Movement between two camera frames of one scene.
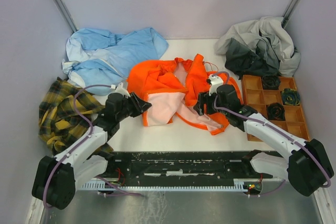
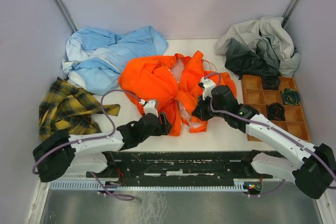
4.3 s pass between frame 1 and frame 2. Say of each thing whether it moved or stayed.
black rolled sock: stayed
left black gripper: moved
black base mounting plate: stayed
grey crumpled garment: stayed
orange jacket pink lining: moved
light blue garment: stayed
